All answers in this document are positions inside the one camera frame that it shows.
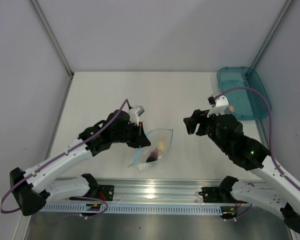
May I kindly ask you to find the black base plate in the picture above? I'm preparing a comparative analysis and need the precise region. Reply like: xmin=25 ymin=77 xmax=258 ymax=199
xmin=84 ymin=185 xmax=115 ymax=201
xmin=198 ymin=186 xmax=236 ymax=204

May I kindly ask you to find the purple eggplant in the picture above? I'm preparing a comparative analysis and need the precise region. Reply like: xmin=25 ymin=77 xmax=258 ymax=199
xmin=146 ymin=148 xmax=159 ymax=163

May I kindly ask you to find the aluminium frame post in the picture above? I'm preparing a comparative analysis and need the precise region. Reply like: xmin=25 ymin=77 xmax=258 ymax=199
xmin=250 ymin=0 xmax=297 ymax=70
xmin=28 ymin=0 xmax=74 ymax=78

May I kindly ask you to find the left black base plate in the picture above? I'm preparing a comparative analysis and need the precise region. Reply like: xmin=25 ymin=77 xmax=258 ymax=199
xmin=84 ymin=185 xmax=115 ymax=201

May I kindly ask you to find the aluminium rail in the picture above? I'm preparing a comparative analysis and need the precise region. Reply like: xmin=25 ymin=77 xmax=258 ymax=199
xmin=23 ymin=178 xmax=278 ymax=203

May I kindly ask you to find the purple cable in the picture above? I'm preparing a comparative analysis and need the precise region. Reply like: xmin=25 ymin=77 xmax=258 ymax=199
xmin=209 ymin=86 xmax=300 ymax=223
xmin=0 ymin=98 xmax=131 ymax=221

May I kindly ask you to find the left aluminium frame post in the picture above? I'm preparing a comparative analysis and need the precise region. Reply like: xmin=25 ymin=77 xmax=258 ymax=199
xmin=28 ymin=0 xmax=74 ymax=78

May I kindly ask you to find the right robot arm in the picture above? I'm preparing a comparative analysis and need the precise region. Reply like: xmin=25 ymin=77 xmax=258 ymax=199
xmin=183 ymin=109 xmax=300 ymax=234

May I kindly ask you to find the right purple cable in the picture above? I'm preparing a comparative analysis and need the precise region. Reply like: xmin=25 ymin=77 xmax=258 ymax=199
xmin=209 ymin=86 xmax=300 ymax=223

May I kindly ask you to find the teal plastic bin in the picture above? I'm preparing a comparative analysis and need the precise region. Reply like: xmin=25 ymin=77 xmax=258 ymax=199
xmin=216 ymin=66 xmax=272 ymax=121

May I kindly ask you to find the clear zip top bag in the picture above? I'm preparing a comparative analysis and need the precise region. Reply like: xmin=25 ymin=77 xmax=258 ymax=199
xmin=127 ymin=128 xmax=174 ymax=171

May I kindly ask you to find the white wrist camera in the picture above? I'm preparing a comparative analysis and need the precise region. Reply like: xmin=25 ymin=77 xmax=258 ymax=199
xmin=127 ymin=105 xmax=145 ymax=125
xmin=207 ymin=95 xmax=229 ymax=118

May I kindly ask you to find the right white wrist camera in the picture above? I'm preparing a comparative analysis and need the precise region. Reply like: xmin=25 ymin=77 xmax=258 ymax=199
xmin=207 ymin=95 xmax=229 ymax=118

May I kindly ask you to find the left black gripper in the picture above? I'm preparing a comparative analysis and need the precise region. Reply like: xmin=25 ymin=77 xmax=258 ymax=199
xmin=111 ymin=120 xmax=151 ymax=149

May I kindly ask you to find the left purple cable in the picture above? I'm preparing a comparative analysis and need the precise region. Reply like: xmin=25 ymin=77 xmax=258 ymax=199
xmin=0 ymin=98 xmax=131 ymax=221

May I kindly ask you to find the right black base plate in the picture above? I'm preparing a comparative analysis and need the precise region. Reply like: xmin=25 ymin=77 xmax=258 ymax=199
xmin=198 ymin=186 xmax=236 ymax=204

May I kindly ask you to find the pink egg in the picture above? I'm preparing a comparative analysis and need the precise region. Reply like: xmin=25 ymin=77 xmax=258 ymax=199
xmin=228 ymin=105 xmax=235 ymax=112

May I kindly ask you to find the cream white egg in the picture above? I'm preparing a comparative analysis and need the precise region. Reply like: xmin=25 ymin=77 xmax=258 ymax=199
xmin=156 ymin=140 xmax=167 ymax=153

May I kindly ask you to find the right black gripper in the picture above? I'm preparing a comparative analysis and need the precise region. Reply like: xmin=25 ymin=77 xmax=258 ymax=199
xmin=183 ymin=107 xmax=229 ymax=153

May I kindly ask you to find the right aluminium frame post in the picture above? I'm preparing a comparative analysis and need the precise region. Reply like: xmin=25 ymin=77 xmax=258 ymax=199
xmin=250 ymin=0 xmax=297 ymax=70

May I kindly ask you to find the white slotted cable duct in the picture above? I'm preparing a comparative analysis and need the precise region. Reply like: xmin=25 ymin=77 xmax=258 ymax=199
xmin=40 ymin=202 xmax=223 ymax=216

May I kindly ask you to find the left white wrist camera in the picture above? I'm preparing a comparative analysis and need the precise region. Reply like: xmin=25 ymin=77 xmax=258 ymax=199
xmin=127 ymin=105 xmax=145 ymax=125

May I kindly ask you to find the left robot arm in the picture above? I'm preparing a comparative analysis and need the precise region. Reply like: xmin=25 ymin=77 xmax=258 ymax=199
xmin=9 ymin=106 xmax=151 ymax=216

